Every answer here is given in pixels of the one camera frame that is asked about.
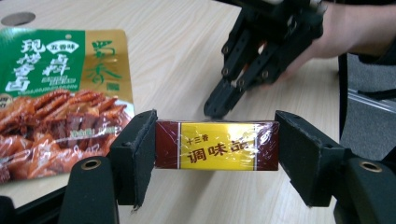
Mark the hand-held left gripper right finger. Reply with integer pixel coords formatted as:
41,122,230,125
275,109,353,208

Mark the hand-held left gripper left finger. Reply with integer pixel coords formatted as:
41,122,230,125
106,108,159,209

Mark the small red and yellow box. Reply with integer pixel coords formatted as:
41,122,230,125
154,119,280,172

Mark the black metal stand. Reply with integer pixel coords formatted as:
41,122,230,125
338,52,349,138

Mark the green and gold snack packet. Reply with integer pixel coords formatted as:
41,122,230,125
0,28,136,185

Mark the aluminium floor rail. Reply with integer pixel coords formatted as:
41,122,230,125
347,88,396,114

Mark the thin black floor cable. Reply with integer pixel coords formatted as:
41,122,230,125
357,88,396,101

